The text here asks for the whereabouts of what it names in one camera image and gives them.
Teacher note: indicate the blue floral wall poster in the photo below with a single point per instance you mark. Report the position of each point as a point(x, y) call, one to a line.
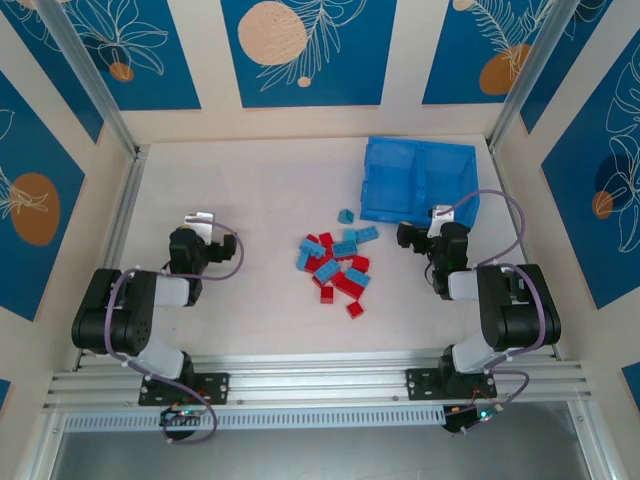
point(4, 395)
point(60, 60)
point(150, 75)
point(600, 40)
point(632, 380)

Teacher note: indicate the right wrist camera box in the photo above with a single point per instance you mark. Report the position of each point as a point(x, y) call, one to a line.
point(440, 215)

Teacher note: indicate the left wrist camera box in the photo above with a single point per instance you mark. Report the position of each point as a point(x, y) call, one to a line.
point(199, 222)

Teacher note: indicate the blue poster orange circle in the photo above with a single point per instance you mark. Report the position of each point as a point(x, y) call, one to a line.
point(30, 140)
point(575, 225)
point(450, 50)

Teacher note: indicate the aluminium side rail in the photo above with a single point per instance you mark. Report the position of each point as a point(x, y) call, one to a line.
point(127, 200)

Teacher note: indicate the aluminium corner post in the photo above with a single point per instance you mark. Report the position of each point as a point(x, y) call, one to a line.
point(531, 75)
point(91, 75)

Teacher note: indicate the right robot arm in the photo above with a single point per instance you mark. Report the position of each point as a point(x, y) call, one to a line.
point(520, 310)

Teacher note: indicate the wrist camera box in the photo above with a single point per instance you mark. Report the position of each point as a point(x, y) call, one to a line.
point(440, 215)
point(199, 222)

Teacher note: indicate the small circuit board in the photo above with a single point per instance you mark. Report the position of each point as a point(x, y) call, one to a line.
point(182, 414)
point(470, 417)

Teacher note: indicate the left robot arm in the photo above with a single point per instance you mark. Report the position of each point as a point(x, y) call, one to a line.
point(110, 325)

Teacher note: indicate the small blue lego brick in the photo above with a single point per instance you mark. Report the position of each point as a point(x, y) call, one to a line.
point(349, 235)
point(345, 216)

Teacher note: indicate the blue two-compartment bin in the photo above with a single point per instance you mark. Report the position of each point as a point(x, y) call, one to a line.
point(395, 180)

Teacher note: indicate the blue poster beige circle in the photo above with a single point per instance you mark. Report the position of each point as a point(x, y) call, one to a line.
point(350, 60)

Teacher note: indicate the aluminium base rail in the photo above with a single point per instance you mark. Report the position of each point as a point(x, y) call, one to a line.
point(320, 380)

